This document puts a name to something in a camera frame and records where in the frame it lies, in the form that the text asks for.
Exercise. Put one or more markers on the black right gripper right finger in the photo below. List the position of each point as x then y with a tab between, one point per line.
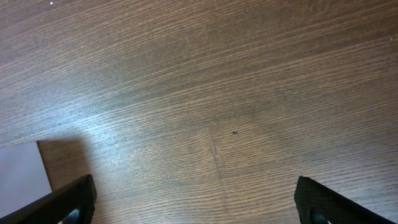
316	203

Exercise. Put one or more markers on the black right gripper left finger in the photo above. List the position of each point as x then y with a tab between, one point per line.
73	203

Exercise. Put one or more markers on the white box with pink interior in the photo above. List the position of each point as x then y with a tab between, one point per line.
23	177

